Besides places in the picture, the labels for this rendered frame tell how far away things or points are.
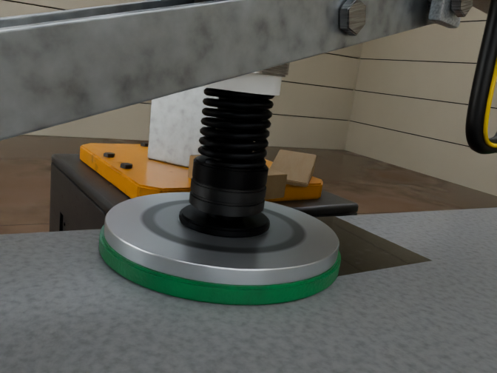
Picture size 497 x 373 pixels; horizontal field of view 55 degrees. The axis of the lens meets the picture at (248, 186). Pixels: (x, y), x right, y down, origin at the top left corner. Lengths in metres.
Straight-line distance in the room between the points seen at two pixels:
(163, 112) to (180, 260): 0.85
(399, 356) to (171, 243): 0.18
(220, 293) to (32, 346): 0.12
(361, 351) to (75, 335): 0.18
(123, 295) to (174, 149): 0.83
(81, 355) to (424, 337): 0.23
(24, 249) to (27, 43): 0.22
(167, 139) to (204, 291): 0.85
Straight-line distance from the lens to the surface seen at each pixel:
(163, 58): 0.30
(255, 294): 0.35
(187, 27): 0.31
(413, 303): 0.42
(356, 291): 0.41
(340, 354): 0.32
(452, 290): 0.47
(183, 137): 1.14
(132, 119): 6.48
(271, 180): 0.92
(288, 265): 0.36
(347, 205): 1.17
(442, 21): 0.53
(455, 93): 6.72
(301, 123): 7.56
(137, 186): 0.95
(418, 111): 7.08
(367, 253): 0.51
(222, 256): 0.36
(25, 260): 0.41
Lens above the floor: 1.01
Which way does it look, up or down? 13 degrees down
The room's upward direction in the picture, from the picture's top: 7 degrees clockwise
